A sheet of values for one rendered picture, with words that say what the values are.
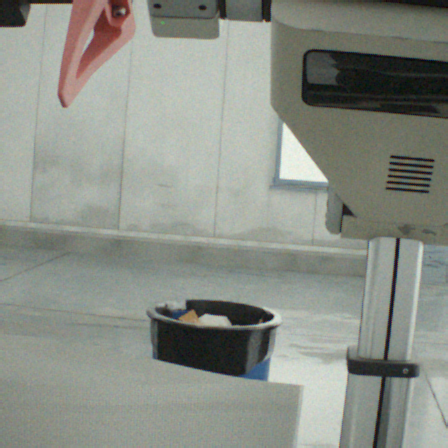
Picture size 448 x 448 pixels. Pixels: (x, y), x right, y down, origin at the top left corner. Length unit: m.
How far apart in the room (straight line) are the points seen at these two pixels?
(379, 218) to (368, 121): 0.17
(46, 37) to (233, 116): 2.22
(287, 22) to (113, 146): 7.95
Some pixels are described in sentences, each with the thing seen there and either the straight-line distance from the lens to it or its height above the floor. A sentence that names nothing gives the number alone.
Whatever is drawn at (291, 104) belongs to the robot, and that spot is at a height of 1.29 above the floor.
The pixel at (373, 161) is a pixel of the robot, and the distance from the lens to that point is 1.11.
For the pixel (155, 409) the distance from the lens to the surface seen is 0.68.
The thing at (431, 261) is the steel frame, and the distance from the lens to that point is 8.34.
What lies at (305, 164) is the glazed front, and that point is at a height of 1.08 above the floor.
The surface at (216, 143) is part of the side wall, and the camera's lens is 8.72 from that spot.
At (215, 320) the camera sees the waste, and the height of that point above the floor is 0.60.
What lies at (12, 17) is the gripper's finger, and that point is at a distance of 0.52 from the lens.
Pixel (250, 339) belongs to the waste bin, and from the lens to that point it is 2.85.
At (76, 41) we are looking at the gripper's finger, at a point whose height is 1.29.
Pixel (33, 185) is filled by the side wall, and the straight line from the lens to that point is 9.18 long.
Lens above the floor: 1.24
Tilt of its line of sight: 5 degrees down
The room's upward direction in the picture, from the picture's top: 4 degrees clockwise
